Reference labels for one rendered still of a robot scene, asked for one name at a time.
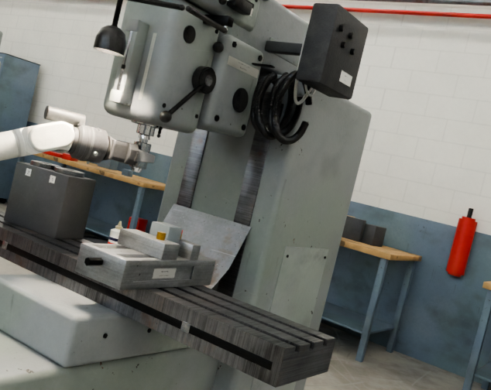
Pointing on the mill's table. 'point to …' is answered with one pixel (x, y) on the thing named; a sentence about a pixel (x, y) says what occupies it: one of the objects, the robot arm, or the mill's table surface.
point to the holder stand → (49, 200)
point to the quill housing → (166, 66)
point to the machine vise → (145, 267)
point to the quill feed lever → (205, 75)
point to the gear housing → (229, 11)
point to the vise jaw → (148, 244)
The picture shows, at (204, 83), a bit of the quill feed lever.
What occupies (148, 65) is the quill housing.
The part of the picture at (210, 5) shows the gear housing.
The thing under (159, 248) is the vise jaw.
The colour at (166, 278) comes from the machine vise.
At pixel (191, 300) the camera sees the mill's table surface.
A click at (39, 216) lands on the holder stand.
